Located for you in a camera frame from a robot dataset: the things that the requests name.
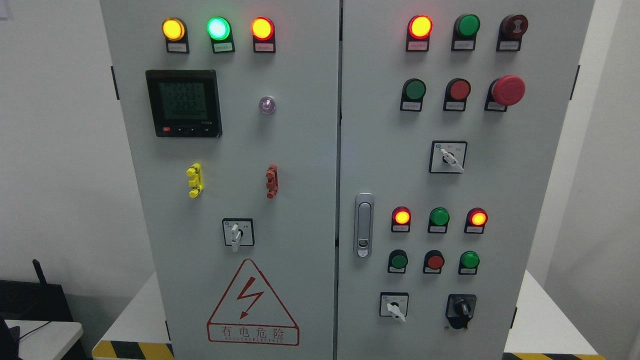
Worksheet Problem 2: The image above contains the lower white rotary selector switch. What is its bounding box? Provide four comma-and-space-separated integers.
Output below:
379, 291, 409, 324

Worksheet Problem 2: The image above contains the green indicator lower middle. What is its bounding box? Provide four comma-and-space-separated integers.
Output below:
427, 207, 451, 234

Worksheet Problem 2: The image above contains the red terminal connector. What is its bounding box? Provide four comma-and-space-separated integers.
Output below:
265, 164, 279, 199

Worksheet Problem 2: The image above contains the small clear purple lamp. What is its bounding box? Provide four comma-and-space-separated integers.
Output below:
258, 96, 277, 115

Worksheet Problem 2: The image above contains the dark red buzzer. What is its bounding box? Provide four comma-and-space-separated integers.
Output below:
496, 14, 529, 52

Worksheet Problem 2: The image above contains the red lit indicator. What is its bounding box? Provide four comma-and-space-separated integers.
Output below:
464, 207, 489, 235
391, 206, 412, 233
406, 14, 434, 53

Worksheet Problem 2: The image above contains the yellow terminal connector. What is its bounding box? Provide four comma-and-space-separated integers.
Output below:
185, 162, 204, 199

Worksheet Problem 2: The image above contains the red emergency stop mushroom button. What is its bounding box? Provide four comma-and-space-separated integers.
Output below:
484, 74, 526, 112

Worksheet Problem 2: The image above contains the red-orange indicator light left door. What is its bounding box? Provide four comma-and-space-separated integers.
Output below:
251, 16, 276, 54

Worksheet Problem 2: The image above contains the red lit indicator lower left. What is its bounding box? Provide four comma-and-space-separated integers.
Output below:
391, 206, 412, 233

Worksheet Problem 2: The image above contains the silver door latch handle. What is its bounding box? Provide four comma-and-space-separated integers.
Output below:
353, 193, 375, 259

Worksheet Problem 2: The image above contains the bright green push button lower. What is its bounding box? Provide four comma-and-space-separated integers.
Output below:
458, 250, 480, 275

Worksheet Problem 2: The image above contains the red lit indicator top right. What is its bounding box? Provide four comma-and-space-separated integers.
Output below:
406, 14, 434, 53

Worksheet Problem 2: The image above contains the green lit indicator light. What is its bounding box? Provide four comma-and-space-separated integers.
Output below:
206, 16, 235, 54

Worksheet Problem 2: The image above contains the green push button lower left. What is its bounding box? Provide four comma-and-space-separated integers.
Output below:
387, 249, 409, 274

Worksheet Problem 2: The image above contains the red push button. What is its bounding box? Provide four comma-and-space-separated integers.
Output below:
442, 78, 472, 112
422, 249, 445, 274

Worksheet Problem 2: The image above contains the red lit indicator lower right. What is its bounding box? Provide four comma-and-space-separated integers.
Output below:
464, 207, 489, 235

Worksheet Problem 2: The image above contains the door rotary selector switch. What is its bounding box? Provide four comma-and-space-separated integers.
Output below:
221, 218, 256, 253

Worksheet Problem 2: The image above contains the white platform with hazard stripes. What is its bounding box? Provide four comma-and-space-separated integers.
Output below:
92, 273, 603, 360

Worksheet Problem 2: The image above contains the red push button upper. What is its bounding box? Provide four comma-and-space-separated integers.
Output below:
442, 78, 472, 112

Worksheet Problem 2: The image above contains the grey electrical control cabinet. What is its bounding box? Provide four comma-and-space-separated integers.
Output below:
100, 0, 594, 360

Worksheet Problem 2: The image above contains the black digital power meter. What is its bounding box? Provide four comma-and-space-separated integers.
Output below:
145, 69, 223, 138

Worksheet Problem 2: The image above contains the green indicator top right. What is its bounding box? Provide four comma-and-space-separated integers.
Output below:
451, 13, 481, 51

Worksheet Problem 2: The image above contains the red electrical hazard warning sticker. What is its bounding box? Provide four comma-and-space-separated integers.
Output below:
206, 259, 300, 347

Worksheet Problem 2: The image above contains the small white table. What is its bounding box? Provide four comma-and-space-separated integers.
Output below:
18, 321, 83, 360

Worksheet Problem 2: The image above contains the upper right rotary selector switch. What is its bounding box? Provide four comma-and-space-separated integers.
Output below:
429, 140, 467, 174

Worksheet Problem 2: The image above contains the green push button upper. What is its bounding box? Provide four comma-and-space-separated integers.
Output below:
400, 78, 426, 112

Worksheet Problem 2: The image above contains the black device with antenna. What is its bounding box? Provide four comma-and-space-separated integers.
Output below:
0, 259, 87, 360

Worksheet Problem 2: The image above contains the red push button lower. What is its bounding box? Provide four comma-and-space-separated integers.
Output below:
422, 249, 445, 274

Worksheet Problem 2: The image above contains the yellow indicator light top left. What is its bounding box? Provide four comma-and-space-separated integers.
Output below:
162, 17, 190, 54

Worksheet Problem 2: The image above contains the black rotary knob switch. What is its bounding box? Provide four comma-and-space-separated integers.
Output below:
445, 294, 477, 330

